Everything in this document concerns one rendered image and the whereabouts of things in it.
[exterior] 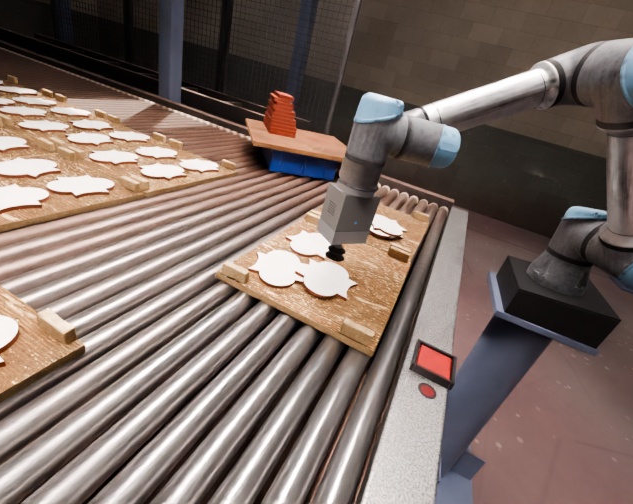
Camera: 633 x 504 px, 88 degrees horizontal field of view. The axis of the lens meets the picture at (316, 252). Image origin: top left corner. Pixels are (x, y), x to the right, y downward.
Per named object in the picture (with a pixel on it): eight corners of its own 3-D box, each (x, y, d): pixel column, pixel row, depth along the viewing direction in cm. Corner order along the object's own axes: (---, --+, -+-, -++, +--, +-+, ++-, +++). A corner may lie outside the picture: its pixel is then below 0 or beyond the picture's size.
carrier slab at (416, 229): (428, 226, 127) (430, 222, 127) (408, 266, 93) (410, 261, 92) (347, 195, 137) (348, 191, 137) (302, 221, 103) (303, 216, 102)
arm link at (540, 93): (585, 37, 71) (370, 108, 73) (633, 31, 62) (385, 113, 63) (578, 93, 77) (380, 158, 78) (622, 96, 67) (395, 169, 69)
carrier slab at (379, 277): (409, 267, 93) (411, 262, 92) (371, 357, 58) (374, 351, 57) (302, 222, 102) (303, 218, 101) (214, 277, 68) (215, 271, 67)
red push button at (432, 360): (449, 363, 62) (452, 358, 62) (446, 385, 57) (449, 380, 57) (418, 348, 64) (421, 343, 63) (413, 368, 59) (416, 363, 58)
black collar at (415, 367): (453, 363, 63) (457, 357, 62) (450, 391, 57) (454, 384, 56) (415, 344, 65) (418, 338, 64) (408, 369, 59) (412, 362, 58)
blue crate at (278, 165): (317, 161, 176) (322, 143, 171) (334, 181, 150) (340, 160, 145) (260, 151, 165) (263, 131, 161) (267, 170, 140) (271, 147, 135)
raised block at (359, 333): (371, 342, 59) (376, 331, 58) (368, 348, 58) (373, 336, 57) (341, 327, 61) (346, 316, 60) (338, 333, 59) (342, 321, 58)
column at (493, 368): (469, 443, 155) (582, 300, 114) (472, 531, 122) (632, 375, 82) (393, 405, 164) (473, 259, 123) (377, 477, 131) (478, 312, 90)
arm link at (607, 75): (624, 249, 87) (630, 26, 61) (687, 280, 74) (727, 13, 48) (580, 268, 89) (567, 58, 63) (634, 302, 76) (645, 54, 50)
